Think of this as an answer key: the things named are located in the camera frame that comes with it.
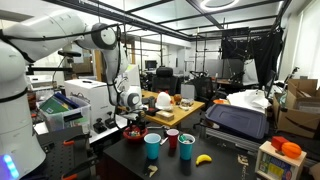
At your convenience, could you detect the white plastic spoon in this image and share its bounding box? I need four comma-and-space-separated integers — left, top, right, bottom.
159, 135, 170, 147

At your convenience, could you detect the metal frame table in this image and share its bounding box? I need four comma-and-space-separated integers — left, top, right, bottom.
203, 127, 268, 154

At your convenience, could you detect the small brown cardboard box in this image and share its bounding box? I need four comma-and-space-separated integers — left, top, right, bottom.
155, 110, 176, 122

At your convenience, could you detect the wooden toy box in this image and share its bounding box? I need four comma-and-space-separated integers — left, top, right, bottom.
254, 140, 308, 180

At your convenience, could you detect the white cardboard box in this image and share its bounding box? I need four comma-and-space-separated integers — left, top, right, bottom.
63, 78, 116, 127

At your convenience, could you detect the black toggle clamp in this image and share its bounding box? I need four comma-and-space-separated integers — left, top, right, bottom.
92, 117, 108, 135
104, 111, 119, 130

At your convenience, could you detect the red plastic bowl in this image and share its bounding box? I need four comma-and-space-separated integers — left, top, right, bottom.
122, 124, 150, 144

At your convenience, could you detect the clear plastic container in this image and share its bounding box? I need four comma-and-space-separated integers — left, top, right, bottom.
178, 97, 195, 111

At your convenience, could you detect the open cardboard box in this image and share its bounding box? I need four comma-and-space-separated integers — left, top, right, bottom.
287, 78, 320, 100

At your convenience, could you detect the black cylinder speaker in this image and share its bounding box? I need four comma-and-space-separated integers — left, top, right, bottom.
147, 95, 157, 109

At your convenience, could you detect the black box red label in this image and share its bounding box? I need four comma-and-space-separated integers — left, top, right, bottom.
143, 106, 160, 117

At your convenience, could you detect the black camera on stand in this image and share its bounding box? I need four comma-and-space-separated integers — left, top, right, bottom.
23, 49, 83, 76

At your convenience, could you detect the white plush chicken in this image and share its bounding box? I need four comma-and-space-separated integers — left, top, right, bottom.
154, 91, 175, 112

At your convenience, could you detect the brown ball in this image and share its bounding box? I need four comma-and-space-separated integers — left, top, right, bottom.
172, 93, 183, 104

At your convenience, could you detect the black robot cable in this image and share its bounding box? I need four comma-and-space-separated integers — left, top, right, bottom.
105, 24, 133, 132

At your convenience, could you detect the dark plastic bin lid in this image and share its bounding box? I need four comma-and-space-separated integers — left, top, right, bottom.
204, 103, 270, 141

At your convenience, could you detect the black mesh chair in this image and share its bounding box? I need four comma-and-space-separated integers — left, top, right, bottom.
189, 70, 218, 101

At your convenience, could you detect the background computer monitor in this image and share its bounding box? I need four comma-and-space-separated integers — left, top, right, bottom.
144, 59, 159, 71

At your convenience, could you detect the teal plastic cup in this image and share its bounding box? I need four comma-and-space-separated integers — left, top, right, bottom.
143, 132, 162, 161
177, 133, 196, 161

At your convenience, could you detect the orange bowl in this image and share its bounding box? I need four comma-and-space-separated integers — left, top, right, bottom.
212, 98, 230, 105

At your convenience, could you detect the clear plastic storage bin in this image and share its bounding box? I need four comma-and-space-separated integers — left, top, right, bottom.
35, 92, 92, 133

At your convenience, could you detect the black office chair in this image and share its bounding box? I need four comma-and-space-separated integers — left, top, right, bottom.
150, 66, 180, 97

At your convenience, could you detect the torn yellowish paper scrap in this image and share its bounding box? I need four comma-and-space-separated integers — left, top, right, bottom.
145, 163, 160, 178

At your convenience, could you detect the black hanging backdrop cloth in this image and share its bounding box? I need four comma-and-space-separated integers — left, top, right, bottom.
220, 27, 285, 90

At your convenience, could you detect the black pegboard stand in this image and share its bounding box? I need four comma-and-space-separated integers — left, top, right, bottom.
33, 125, 103, 180

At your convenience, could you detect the large cardboard box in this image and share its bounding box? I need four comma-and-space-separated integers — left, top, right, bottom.
272, 94, 320, 140

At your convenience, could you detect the red plastic cup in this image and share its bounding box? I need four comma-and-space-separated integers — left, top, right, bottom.
166, 128, 180, 150

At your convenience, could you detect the yellow toy banana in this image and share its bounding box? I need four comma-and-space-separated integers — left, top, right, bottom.
195, 153, 213, 167

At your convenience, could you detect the orange handled clamp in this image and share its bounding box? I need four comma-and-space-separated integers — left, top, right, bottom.
62, 132, 90, 147
60, 155, 98, 180

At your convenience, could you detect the round ceiling light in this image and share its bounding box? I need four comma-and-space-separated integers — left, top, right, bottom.
199, 0, 241, 12

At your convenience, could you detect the green book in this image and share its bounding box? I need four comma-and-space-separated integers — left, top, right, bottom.
38, 96, 70, 115

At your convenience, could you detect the orange toy ball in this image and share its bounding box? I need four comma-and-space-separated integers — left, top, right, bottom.
281, 141, 303, 160

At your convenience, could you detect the wooden desk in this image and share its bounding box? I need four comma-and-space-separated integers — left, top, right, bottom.
114, 89, 206, 129

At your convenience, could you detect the blue folder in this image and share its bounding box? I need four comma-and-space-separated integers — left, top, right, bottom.
52, 91, 82, 111

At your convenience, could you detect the white paper pile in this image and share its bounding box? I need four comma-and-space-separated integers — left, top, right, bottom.
226, 88, 272, 114

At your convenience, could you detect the red toy block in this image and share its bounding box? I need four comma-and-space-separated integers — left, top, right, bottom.
270, 135, 290, 152

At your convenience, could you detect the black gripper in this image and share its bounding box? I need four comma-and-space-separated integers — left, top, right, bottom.
133, 112, 148, 134

